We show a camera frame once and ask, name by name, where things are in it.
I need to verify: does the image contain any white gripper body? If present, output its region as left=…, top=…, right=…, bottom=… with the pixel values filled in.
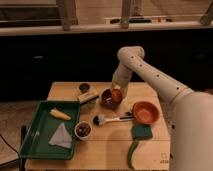
left=111, top=78, right=129, bottom=97

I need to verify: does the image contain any grey folded cloth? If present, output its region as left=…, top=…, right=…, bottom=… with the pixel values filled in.
left=49, top=123, right=72, bottom=149

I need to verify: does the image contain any white handled brush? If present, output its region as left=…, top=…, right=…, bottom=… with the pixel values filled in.
left=93, top=114, right=133, bottom=126

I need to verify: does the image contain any white cup with dark contents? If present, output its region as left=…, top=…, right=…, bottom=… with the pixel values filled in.
left=74, top=121, right=92, bottom=141

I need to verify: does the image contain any yellow corn cob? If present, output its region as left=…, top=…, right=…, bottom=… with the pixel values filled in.
left=50, top=109, right=71, bottom=120

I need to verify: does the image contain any green chili pepper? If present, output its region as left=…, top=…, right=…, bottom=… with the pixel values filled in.
left=127, top=140, right=139, bottom=170

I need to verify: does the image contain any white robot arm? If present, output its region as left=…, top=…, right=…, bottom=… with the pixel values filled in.
left=112, top=46, right=213, bottom=171

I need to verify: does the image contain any green sponge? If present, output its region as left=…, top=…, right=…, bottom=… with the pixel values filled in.
left=131, top=125, right=153, bottom=140

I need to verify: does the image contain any green plastic tray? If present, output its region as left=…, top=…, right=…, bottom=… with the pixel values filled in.
left=19, top=101, right=80, bottom=160

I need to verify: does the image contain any dark purple bowl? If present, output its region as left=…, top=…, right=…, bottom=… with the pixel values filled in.
left=100, top=89, right=122, bottom=110

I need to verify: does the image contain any wooden block brush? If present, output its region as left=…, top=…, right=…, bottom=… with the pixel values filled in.
left=78, top=91, right=99, bottom=104

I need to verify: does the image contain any orange bowl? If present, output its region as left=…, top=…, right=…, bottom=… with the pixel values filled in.
left=132, top=101, right=160, bottom=125

